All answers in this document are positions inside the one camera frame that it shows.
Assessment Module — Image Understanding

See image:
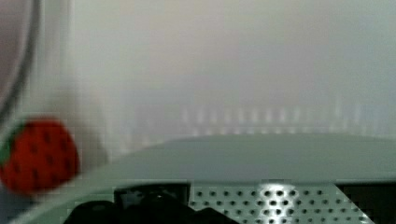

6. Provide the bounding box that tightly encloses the red toy strawberry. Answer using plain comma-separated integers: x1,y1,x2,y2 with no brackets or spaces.
1,118,80,196

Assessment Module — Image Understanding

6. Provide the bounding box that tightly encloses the green plastic strainer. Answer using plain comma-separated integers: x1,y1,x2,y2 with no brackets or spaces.
8,133,395,224

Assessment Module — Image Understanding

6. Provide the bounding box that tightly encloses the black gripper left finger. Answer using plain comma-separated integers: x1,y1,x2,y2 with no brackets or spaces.
64,184,239,224

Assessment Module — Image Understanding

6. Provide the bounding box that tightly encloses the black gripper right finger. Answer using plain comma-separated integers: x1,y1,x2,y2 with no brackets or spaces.
337,183,396,224

